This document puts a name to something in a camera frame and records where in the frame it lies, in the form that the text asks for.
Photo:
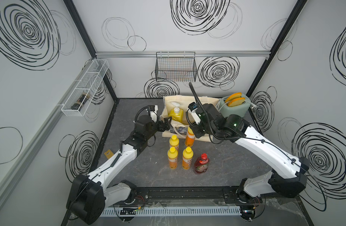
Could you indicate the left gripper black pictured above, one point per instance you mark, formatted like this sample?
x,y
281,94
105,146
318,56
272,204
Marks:
x,y
166,125

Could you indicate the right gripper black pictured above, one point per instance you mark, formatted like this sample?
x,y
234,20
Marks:
x,y
194,128

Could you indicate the yellow pump dish soap bottle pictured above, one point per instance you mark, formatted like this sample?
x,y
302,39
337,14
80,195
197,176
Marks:
x,y
176,113

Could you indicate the orange bottle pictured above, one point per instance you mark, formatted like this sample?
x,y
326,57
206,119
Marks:
x,y
190,138
173,157
174,142
187,158

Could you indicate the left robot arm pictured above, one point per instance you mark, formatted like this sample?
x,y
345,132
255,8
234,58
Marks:
x,y
129,150

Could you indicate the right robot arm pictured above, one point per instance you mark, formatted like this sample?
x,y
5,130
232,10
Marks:
x,y
288,174

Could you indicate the mint green toaster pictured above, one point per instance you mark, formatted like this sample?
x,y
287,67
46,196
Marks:
x,y
237,110

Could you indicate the toast slice front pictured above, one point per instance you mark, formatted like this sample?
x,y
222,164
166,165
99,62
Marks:
x,y
236,102

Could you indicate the toast slice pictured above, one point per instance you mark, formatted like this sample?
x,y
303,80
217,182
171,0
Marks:
x,y
236,102
233,96

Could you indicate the toast slice rear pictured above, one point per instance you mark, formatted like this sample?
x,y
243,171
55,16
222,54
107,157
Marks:
x,y
233,96

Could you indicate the yellow tag object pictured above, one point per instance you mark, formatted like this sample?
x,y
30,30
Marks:
x,y
109,154

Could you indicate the dark item in shelf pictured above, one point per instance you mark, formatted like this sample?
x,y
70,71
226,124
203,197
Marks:
x,y
80,102

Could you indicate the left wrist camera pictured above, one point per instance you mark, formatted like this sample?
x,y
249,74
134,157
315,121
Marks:
x,y
153,112

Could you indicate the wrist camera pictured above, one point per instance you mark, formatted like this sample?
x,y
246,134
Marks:
x,y
192,108
153,112

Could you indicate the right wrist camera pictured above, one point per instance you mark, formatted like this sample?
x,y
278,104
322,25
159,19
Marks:
x,y
192,108

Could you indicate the black wire wall basket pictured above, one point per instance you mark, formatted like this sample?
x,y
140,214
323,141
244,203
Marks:
x,y
178,66

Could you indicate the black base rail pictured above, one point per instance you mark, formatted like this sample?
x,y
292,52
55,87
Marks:
x,y
189,193

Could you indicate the grey slotted cable duct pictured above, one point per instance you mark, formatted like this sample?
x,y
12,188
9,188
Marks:
x,y
172,211

